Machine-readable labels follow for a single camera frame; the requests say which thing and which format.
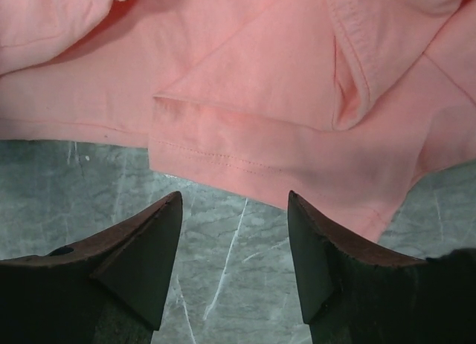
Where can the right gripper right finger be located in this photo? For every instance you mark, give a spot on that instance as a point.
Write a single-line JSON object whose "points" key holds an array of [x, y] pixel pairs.
{"points": [[352, 290]]}

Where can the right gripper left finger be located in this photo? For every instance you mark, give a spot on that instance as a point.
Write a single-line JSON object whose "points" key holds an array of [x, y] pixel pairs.
{"points": [[108, 288]]}

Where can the pink t shirt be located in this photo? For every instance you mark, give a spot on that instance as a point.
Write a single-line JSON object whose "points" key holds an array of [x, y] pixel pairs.
{"points": [[347, 102]]}

